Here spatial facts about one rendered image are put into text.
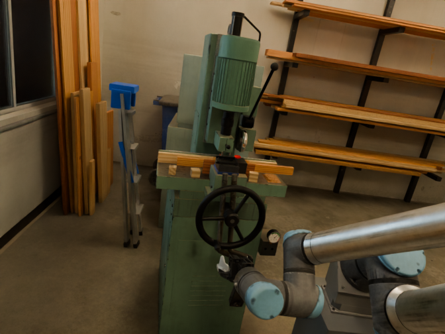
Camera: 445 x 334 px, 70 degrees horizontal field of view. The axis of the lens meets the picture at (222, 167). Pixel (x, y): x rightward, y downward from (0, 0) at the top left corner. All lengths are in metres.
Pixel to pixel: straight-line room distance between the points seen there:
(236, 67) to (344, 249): 0.87
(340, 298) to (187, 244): 0.69
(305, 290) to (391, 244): 0.27
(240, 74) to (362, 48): 2.93
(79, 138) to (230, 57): 1.63
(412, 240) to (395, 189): 4.08
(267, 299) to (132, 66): 3.37
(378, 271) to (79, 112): 2.25
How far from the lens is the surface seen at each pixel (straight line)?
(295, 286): 0.95
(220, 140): 1.47
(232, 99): 1.41
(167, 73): 3.86
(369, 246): 0.83
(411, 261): 1.18
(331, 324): 1.37
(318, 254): 0.91
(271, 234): 1.53
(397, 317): 1.10
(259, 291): 0.87
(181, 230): 1.50
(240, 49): 1.40
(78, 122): 2.67
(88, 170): 2.84
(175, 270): 1.62
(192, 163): 1.53
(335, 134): 4.23
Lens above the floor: 1.40
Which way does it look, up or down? 18 degrees down
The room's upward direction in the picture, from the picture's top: 9 degrees clockwise
